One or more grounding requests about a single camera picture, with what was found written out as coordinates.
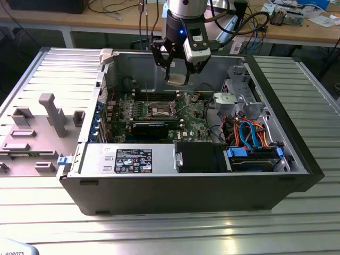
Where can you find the copper CPU cooler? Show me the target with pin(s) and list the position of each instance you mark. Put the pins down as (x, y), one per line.
(277, 17)

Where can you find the white card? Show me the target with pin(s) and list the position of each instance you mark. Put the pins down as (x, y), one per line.
(268, 8)

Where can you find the green motherboard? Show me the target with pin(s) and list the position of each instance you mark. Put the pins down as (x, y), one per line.
(196, 130)

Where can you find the black power supply label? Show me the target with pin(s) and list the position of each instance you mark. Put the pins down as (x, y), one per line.
(132, 160)

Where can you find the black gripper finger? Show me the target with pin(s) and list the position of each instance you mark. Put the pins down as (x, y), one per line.
(166, 58)
(197, 67)

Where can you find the grey case latch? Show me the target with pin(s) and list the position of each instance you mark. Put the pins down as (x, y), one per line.
(105, 54)

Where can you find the blue card retainer clip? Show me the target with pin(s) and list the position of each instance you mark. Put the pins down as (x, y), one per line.
(97, 117)
(92, 138)
(93, 129)
(100, 105)

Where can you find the blue disk carrier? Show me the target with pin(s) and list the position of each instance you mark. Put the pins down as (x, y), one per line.
(234, 153)

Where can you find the black graphics card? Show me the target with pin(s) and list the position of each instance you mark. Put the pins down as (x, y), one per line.
(150, 131)

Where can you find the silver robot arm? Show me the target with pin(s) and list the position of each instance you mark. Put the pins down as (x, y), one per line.
(186, 8)

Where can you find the silver power supply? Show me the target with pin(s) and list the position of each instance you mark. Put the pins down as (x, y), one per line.
(95, 159)

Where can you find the blue expansion slot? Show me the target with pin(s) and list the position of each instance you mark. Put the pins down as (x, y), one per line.
(128, 138)

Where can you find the white papers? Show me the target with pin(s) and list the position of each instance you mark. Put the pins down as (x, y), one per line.
(322, 20)

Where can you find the white tag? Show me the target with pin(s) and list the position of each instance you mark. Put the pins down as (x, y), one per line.
(236, 47)

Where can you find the hard disk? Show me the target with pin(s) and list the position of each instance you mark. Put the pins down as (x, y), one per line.
(252, 163)

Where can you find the wooden workbench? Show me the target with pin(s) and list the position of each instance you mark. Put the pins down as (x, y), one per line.
(106, 22)

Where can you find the blue case latch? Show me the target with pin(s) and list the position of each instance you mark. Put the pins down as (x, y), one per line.
(62, 161)

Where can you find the grey parts rack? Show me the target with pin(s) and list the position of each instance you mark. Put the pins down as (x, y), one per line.
(37, 125)

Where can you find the CPU socket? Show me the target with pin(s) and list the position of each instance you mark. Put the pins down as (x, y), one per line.
(162, 110)

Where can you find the metal locking lever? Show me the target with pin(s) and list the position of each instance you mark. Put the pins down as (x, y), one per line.
(147, 94)

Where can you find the silver metal drive cage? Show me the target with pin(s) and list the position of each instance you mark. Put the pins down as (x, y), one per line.
(247, 106)

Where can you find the blue box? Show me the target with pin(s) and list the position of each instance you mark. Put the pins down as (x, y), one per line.
(314, 3)

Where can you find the grey device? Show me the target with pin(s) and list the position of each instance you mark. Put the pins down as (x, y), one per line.
(295, 18)

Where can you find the tall black box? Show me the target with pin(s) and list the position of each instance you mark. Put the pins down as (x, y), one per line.
(240, 16)

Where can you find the silver coin battery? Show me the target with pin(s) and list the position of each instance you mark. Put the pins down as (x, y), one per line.
(194, 98)

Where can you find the black plastic shroud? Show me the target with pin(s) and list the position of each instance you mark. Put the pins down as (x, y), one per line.
(199, 156)

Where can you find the silver CPU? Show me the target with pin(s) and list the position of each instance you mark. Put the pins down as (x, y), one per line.
(176, 79)

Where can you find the black RAM slot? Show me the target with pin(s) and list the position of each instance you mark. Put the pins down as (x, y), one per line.
(138, 99)
(138, 92)
(138, 96)

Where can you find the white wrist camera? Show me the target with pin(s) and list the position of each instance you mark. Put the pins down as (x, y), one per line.
(197, 53)

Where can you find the green RAM stick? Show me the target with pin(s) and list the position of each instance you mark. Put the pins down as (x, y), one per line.
(24, 153)

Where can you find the black PC case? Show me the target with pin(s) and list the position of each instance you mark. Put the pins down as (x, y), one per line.
(159, 194)

